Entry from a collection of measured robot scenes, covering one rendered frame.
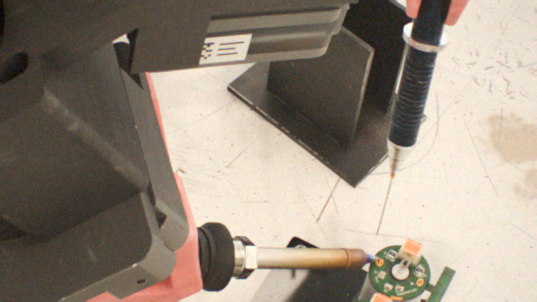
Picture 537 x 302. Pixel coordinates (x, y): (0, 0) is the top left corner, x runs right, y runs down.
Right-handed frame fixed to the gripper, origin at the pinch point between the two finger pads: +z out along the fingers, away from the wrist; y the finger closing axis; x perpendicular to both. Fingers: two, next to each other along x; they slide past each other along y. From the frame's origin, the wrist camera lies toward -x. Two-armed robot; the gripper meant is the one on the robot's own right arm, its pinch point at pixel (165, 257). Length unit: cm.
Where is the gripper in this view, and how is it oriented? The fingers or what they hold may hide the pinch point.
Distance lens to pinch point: 37.4
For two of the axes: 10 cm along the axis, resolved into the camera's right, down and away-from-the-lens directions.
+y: -2.9, -8.0, 5.3
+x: -8.8, 4.4, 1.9
